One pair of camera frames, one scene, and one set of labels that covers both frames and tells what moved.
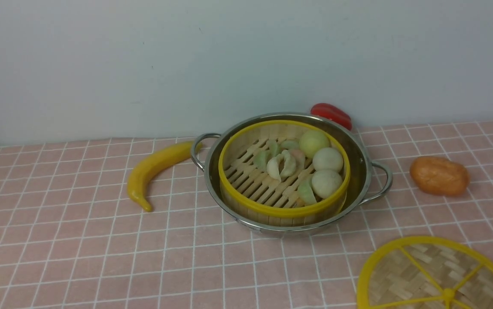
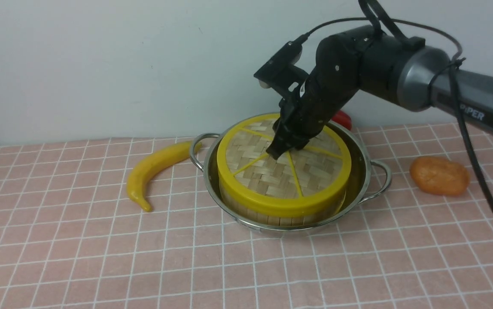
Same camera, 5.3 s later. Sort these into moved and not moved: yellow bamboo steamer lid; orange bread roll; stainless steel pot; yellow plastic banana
Moved: yellow bamboo steamer lid
Not moved: yellow plastic banana; stainless steel pot; orange bread roll
